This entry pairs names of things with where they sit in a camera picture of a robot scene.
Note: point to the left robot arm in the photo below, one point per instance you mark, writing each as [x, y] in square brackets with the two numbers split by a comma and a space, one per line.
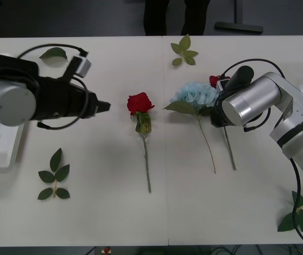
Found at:
[8, 103]

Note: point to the pale blue flower with stem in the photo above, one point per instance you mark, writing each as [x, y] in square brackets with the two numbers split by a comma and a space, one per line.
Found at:
[196, 94]

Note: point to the dark green leaf twig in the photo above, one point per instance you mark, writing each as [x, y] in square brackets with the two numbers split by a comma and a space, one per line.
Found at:
[288, 222]
[55, 162]

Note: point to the person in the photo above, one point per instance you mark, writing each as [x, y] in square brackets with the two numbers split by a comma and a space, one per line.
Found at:
[156, 16]

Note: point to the single dark green leaf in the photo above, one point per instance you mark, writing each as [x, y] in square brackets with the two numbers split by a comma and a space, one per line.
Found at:
[54, 54]

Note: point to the black stand foot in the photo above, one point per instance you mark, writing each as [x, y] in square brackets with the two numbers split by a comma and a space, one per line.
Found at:
[237, 26]

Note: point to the pale green leaf twig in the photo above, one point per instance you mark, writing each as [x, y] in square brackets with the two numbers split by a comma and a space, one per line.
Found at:
[184, 43]

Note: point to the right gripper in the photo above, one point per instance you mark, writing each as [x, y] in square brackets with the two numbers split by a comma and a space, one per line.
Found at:
[216, 114]

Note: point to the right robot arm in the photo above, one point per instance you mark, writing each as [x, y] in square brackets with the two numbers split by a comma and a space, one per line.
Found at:
[260, 90]

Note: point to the small red round button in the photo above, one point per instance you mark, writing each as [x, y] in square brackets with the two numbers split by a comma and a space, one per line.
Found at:
[106, 250]

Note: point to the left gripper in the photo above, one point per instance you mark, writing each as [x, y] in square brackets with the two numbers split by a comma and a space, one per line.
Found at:
[78, 102]

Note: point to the red rose with green stem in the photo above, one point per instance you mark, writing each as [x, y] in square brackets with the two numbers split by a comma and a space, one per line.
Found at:
[139, 103]
[214, 79]

